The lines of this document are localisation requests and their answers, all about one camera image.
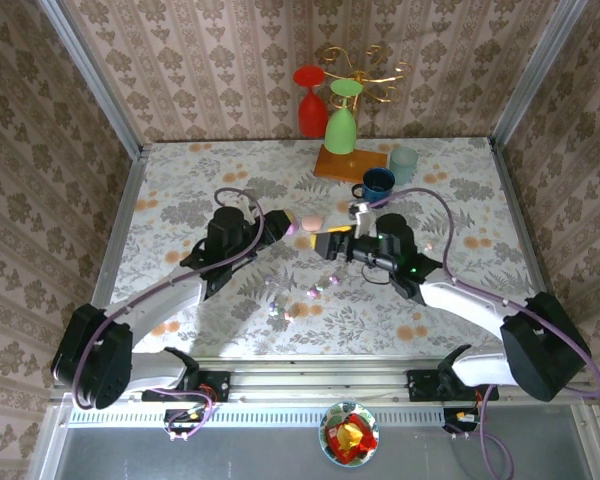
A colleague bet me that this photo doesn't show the green wine glass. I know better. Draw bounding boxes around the green wine glass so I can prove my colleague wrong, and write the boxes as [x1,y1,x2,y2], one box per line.
[323,78,365,155]

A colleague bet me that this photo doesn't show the teal frosted tumbler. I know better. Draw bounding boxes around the teal frosted tumbler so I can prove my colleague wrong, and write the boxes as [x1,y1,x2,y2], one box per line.
[388,146,420,186]

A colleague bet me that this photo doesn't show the red foil candy wrapper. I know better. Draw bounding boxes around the red foil candy wrapper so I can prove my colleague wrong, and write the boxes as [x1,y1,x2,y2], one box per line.
[328,413,379,464]

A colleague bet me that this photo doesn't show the red wine glass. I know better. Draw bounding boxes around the red wine glass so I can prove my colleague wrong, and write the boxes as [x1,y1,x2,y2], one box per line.
[292,64,330,139]

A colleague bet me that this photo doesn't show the gold wire glass rack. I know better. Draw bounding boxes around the gold wire glass rack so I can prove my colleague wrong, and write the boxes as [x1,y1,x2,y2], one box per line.
[313,44,412,184]

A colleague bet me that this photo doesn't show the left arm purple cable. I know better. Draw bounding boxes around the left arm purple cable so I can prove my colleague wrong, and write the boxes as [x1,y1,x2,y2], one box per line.
[53,187,266,441]

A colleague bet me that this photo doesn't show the black yellow cable connector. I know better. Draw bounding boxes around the black yellow cable connector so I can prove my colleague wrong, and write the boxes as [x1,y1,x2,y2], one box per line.
[163,407,207,437]
[442,407,483,434]

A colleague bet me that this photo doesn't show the grey metal shelf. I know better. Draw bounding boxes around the grey metal shelf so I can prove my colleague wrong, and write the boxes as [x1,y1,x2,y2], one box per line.
[32,403,600,480]

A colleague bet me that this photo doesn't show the blue enamel mug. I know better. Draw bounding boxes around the blue enamel mug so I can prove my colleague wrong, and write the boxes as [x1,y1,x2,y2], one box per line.
[350,167,397,210]

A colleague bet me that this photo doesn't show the gold foil candy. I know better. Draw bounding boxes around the gold foil candy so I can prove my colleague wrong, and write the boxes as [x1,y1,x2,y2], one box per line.
[337,422,364,446]

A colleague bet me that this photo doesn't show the slotted metal cable duct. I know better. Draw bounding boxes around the slotted metal cable duct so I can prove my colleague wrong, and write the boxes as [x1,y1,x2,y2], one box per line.
[67,407,579,427]

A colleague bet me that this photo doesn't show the long aluminium mounting rail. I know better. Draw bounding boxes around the long aluminium mounting rail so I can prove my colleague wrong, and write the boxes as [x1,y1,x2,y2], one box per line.
[49,362,600,404]

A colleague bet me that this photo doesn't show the aluminium frame post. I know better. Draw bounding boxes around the aluminium frame post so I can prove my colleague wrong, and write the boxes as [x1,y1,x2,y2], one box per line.
[488,0,592,151]
[33,0,151,160]

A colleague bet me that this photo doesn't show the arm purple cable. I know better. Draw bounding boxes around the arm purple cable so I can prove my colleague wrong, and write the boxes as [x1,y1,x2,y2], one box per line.
[367,187,600,480]
[53,187,266,441]

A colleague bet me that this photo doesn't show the floral tablecloth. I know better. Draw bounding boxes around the floral tablecloth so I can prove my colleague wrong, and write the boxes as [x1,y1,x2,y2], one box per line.
[95,137,564,360]

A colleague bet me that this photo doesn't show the aluminium table side rail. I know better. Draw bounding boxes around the aluminium table side rail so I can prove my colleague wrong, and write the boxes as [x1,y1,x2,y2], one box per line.
[72,144,151,369]
[489,139,571,366]

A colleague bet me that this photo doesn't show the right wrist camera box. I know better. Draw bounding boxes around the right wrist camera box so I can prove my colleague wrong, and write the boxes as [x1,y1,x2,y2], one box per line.
[348,199,376,240]

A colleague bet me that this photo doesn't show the patterned ceramic bowl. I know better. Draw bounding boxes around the patterned ceramic bowl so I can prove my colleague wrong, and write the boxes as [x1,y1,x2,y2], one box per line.
[319,401,380,469]

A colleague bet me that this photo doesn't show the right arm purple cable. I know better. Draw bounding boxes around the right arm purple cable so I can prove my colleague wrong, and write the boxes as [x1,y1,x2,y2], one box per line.
[367,187,600,480]

